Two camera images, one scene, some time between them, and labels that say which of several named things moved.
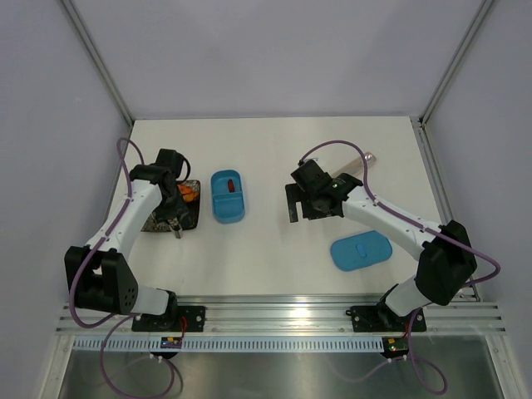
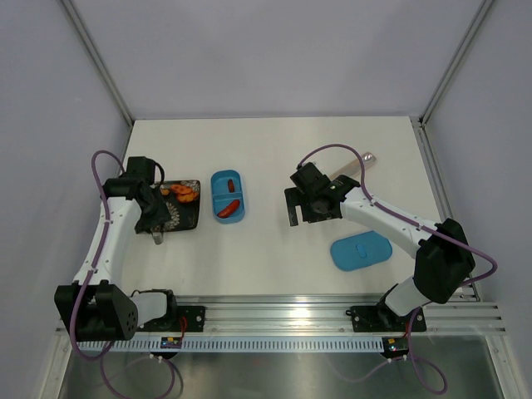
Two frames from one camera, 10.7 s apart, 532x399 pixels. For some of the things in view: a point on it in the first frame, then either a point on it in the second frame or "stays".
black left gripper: x=178 y=209 to x=161 y=216
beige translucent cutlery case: x=357 y=165 stays
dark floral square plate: x=189 y=195 stays
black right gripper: x=295 y=194 stays
